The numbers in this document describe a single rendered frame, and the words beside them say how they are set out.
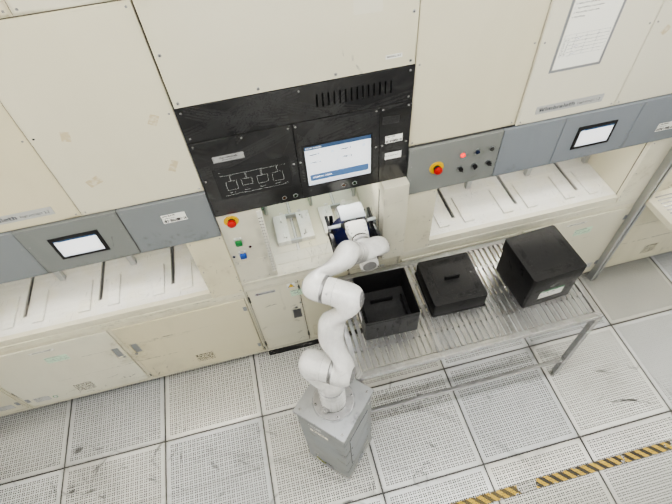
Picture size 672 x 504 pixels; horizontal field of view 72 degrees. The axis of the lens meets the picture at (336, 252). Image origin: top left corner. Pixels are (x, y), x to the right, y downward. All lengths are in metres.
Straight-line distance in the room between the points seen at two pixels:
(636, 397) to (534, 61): 2.20
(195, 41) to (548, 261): 1.83
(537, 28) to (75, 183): 1.81
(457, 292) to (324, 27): 1.43
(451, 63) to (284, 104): 0.65
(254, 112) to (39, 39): 0.67
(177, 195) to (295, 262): 0.82
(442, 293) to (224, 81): 1.45
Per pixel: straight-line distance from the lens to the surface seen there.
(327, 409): 2.20
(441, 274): 2.49
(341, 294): 1.60
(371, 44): 1.74
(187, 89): 1.72
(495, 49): 1.98
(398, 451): 2.98
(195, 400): 3.25
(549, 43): 2.09
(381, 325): 2.28
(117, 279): 2.80
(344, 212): 2.20
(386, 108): 1.90
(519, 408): 3.19
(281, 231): 2.64
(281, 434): 3.04
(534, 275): 2.41
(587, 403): 3.35
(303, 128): 1.85
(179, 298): 2.59
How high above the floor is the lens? 2.88
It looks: 52 degrees down
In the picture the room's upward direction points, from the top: 5 degrees counter-clockwise
